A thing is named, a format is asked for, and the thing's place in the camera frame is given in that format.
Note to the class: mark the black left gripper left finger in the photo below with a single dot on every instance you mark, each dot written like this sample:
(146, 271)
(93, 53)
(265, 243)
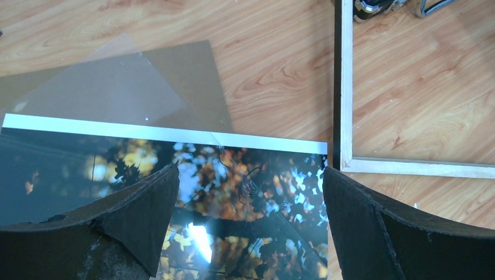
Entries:
(119, 236)

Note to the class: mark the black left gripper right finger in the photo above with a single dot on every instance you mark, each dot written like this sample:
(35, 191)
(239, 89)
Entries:
(378, 237)

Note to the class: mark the wooden picture frame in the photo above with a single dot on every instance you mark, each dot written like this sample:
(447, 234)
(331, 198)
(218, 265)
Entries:
(342, 146)

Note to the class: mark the transparent acrylic sheet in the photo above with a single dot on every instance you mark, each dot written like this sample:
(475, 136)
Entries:
(116, 86)

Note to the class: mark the autumn leaves photo print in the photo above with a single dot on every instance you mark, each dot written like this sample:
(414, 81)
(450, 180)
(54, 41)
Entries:
(248, 207)

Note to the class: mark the brown backing board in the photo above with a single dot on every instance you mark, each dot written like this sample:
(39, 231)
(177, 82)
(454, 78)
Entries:
(189, 68)

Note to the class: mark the black poker chip case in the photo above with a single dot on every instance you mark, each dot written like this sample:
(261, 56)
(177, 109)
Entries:
(363, 10)

